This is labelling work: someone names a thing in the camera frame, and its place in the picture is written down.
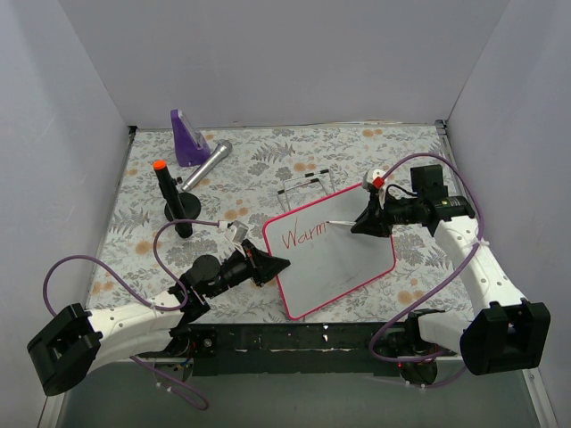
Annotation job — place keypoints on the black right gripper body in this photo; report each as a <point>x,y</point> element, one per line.
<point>379,215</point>

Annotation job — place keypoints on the silver microphone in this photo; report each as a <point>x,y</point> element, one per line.
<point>220,153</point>

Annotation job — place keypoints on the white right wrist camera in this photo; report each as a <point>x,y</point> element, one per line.
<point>374,183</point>

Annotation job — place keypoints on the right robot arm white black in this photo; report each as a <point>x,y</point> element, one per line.
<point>508,331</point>

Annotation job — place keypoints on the pink framed whiteboard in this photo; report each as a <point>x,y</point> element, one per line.
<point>327,261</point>

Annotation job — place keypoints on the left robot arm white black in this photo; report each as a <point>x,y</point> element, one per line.
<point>76,341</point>

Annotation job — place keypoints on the white red whiteboard marker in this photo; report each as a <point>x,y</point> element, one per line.
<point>341,222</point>

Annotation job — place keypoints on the black torch with orange cap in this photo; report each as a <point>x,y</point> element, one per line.
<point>178,205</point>

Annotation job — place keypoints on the purple wedge stand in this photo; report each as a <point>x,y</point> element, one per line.
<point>191,148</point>

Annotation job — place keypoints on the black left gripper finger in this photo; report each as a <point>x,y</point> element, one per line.
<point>269,270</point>
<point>259,256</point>

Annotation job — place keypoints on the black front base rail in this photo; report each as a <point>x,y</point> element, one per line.
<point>282,349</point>

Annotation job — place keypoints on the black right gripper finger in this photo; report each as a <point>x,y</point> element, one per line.
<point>371,213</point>
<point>371,227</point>

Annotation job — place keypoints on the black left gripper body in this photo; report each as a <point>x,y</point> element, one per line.
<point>254,264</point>

